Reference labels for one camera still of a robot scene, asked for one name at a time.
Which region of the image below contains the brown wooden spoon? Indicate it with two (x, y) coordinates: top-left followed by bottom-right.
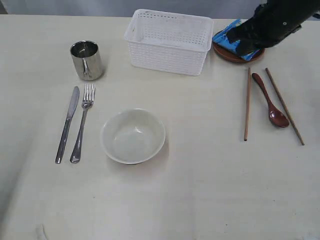
(251, 73), (290, 128)

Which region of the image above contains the white perforated plastic basket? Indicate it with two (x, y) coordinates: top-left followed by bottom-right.
(124, 9), (214, 76)

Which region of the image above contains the silver metal cup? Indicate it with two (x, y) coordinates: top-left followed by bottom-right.
(70, 40), (104, 81)

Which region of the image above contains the brown round plate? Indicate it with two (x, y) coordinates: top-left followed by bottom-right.
(212, 42), (265, 64)

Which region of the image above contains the silver metal fork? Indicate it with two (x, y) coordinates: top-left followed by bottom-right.
(70, 83), (96, 164)

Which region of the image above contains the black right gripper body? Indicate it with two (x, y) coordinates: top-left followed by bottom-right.
(226, 0), (320, 56)

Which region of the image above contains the blue chips bag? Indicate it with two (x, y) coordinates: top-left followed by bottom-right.
(212, 19), (261, 62)

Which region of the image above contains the grey ceramic bowl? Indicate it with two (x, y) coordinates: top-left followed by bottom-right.
(100, 108), (166, 165)

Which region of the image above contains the brown wooden chopstick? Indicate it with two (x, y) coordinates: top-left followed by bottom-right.
(265, 67), (305, 146)
(243, 67), (251, 142)

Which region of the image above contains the silver table knife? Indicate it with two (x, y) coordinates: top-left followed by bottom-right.
(55, 86), (80, 164)

